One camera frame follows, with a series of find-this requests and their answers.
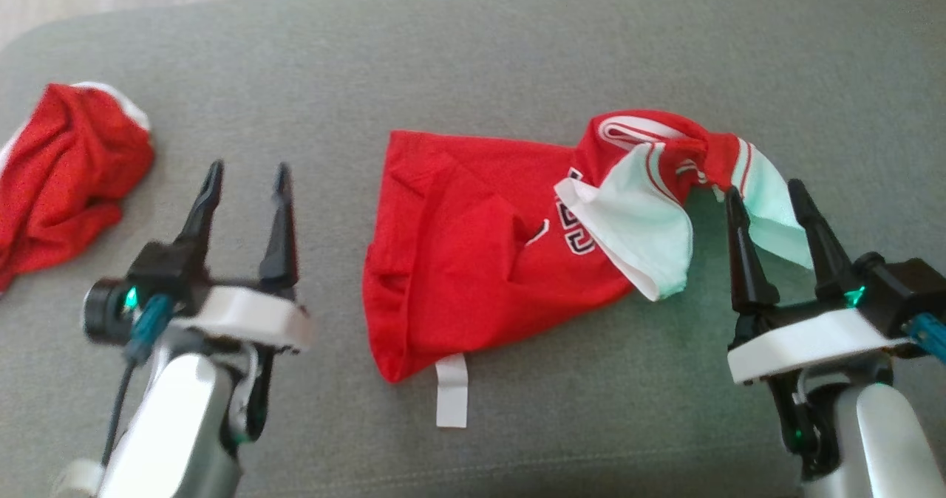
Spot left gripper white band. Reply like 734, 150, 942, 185
129, 160, 317, 355

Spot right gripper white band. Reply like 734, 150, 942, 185
724, 178, 946, 386

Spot red shorts with white stripe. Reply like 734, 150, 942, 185
0, 82, 156, 292

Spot red basketball jersey shirt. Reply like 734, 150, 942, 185
362, 109, 814, 429

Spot yellow and grey sofa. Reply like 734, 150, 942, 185
0, 0, 946, 498

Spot left arm cable teal plug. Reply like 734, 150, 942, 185
102, 295, 175, 469

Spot arm cable teal plug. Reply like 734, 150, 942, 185
905, 312, 946, 362
102, 295, 175, 469

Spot right arm cable teal plug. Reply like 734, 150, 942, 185
905, 312, 946, 362

